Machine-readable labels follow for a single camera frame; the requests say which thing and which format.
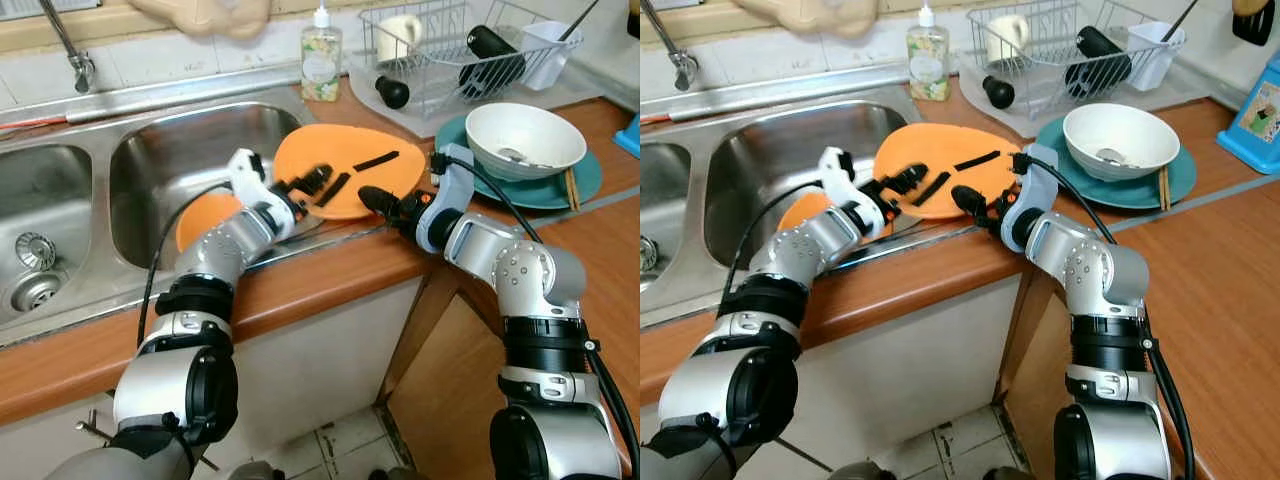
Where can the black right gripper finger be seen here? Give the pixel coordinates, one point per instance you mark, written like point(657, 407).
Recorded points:
point(978, 213)
point(380, 196)
point(388, 213)
point(972, 196)

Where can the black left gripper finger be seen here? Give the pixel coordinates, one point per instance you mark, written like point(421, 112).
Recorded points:
point(906, 176)
point(315, 192)
point(910, 192)
point(312, 176)

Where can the orange plastic plate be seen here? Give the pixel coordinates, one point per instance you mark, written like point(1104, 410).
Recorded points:
point(340, 145)
point(940, 143)

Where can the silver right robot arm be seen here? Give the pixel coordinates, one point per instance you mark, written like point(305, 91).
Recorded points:
point(1090, 265)
point(510, 265)

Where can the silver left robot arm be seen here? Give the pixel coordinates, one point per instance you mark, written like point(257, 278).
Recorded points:
point(215, 250)
point(815, 245)

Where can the black flat strip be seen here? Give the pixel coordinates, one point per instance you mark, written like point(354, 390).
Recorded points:
point(335, 189)
point(977, 160)
point(376, 160)
point(936, 189)

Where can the stainless steel double sink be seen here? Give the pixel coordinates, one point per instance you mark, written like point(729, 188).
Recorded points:
point(800, 160)
point(200, 170)

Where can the black round knob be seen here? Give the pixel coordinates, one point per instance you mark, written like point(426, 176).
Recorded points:
point(998, 92)
point(392, 92)

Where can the floral soap dispenser bottle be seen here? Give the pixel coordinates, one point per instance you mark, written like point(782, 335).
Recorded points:
point(928, 65)
point(321, 65)

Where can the metal spoon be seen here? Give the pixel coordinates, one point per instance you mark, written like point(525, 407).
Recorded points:
point(515, 156)

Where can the white bowl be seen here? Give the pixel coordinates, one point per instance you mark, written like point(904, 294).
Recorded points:
point(1120, 130)
point(525, 130)

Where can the wooden chopstick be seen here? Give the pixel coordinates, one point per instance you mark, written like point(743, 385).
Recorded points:
point(568, 190)
point(1160, 188)
point(576, 190)
point(1168, 188)

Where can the cream mug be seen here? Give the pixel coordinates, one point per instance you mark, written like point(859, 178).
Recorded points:
point(398, 40)
point(1005, 40)

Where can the white cabinet door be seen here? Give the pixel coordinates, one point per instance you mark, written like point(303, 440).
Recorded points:
point(320, 360)
point(900, 370)
point(40, 450)

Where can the black bottle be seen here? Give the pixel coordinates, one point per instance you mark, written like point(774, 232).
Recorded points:
point(1098, 55)
point(492, 55)

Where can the green plate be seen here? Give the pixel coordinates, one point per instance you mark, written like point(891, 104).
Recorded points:
point(590, 175)
point(1185, 175)

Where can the brown wooden cabinet door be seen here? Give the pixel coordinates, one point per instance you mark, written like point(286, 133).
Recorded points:
point(440, 390)
point(1035, 400)

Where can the white utensil holder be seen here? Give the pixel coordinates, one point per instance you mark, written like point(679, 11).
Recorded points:
point(1155, 55)
point(548, 55)

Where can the blue box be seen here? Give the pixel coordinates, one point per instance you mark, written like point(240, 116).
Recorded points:
point(1255, 120)
point(630, 135)

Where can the chrome faucet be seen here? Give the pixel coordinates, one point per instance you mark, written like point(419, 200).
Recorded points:
point(80, 68)
point(683, 68)

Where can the grey right robot foot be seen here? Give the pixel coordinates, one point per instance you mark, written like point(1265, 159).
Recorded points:
point(395, 474)
point(985, 475)

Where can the grey robot foot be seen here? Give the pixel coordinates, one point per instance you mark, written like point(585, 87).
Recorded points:
point(985, 475)
point(860, 472)
point(395, 474)
point(258, 472)

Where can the grey left robot foot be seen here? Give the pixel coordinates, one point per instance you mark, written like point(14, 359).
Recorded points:
point(258, 472)
point(860, 472)

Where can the black spatula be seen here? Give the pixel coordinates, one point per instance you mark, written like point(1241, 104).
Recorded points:
point(1253, 22)

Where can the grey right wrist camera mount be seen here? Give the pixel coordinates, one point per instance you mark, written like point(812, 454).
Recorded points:
point(455, 195)
point(1040, 185)

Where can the wooden window frame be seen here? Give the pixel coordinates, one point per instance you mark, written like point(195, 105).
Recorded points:
point(720, 25)
point(100, 25)

